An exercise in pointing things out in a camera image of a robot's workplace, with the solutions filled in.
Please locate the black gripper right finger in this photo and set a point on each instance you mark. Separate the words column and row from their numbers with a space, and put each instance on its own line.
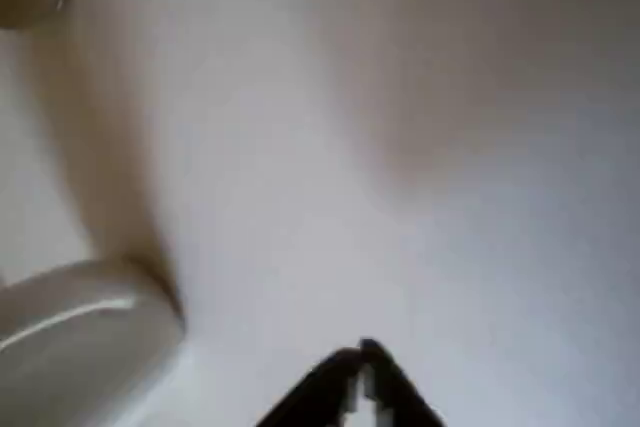
column 395, row 397

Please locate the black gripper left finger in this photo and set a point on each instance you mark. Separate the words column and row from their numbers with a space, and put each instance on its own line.
column 320, row 397

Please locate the white ceramic mug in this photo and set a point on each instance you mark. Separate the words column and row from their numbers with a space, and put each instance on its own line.
column 75, row 357

